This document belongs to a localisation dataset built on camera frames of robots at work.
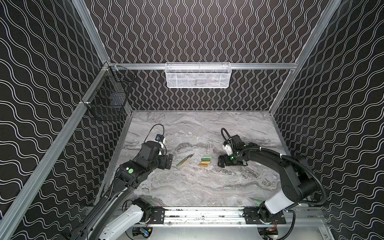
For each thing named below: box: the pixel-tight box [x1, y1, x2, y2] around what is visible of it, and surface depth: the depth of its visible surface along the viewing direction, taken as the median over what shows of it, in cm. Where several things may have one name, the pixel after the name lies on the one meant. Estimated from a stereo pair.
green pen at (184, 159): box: [176, 153, 195, 167], surface depth 96 cm
